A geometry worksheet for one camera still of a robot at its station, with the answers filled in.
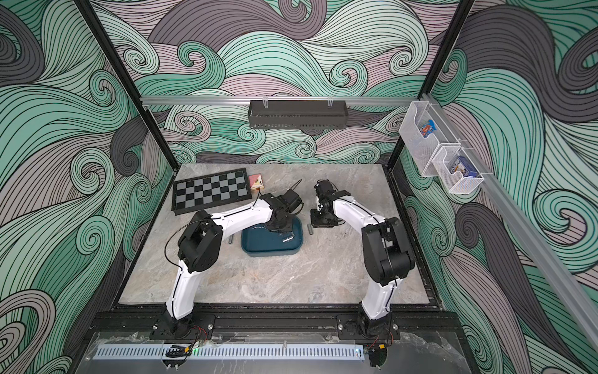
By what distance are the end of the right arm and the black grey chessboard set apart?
1.28 ft

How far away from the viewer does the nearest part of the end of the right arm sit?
0.70 metres

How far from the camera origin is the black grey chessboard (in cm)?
103
